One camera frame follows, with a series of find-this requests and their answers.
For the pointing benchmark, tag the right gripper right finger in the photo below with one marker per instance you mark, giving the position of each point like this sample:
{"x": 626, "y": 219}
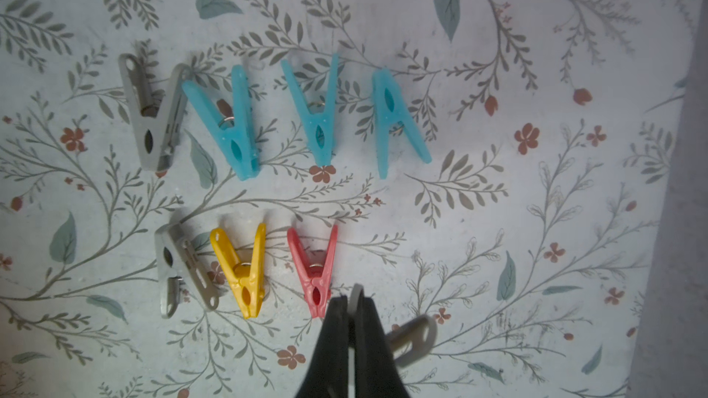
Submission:
{"x": 375, "y": 373}

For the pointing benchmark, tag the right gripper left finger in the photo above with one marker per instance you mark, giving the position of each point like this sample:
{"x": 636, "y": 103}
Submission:
{"x": 327, "y": 375}

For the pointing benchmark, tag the grey clothespin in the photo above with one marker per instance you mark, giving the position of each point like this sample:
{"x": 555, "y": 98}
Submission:
{"x": 411, "y": 341}
{"x": 177, "y": 264}
{"x": 156, "y": 124}

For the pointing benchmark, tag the red clothespin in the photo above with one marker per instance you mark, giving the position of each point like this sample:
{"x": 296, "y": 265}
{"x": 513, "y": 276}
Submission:
{"x": 315, "y": 278}

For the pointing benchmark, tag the yellow clothespin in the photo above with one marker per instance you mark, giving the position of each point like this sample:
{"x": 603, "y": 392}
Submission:
{"x": 245, "y": 279}

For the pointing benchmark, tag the teal clothespin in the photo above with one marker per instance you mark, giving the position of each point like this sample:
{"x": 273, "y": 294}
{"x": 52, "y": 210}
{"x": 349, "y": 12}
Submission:
{"x": 319, "y": 126}
{"x": 390, "y": 109}
{"x": 233, "y": 134}

